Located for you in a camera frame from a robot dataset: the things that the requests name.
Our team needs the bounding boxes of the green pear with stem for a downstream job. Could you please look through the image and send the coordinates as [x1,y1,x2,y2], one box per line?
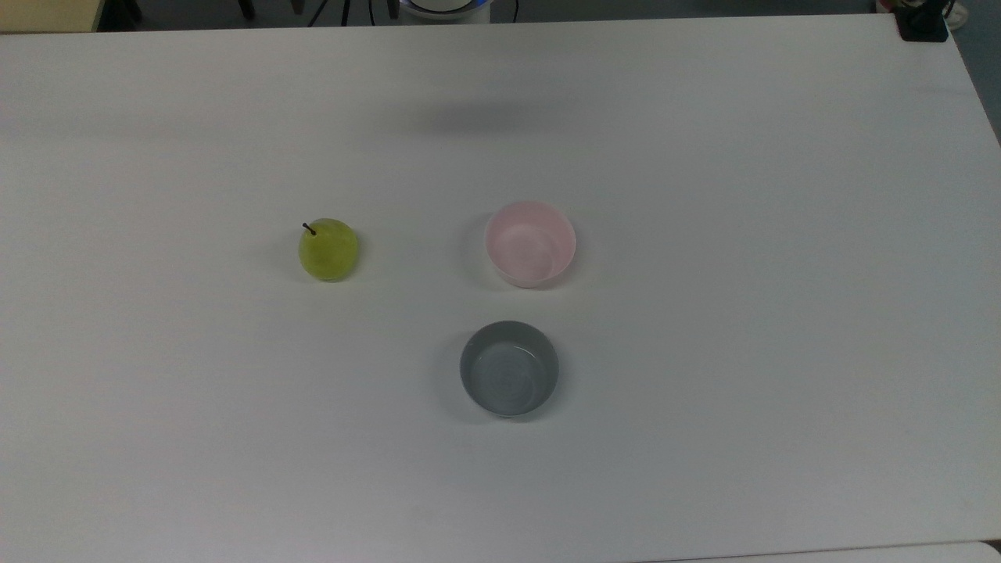
[298,218,361,283]

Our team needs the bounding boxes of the pink plastic bowl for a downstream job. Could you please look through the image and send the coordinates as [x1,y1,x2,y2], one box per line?
[484,201,577,289]

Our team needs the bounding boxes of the grey plastic bowl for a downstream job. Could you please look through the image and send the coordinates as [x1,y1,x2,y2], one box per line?
[459,321,561,418]

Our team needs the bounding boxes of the black tripod legs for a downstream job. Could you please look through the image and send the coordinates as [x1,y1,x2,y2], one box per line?
[291,0,401,27]

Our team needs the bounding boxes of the white adjacent table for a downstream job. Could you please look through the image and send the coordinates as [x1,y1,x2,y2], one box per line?
[641,540,1001,563]

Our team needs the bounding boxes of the light wooden furniture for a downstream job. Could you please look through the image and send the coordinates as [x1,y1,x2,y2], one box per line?
[0,0,106,34]

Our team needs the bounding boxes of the black table clamp mount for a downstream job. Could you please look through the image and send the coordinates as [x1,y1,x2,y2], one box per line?
[895,0,951,43]

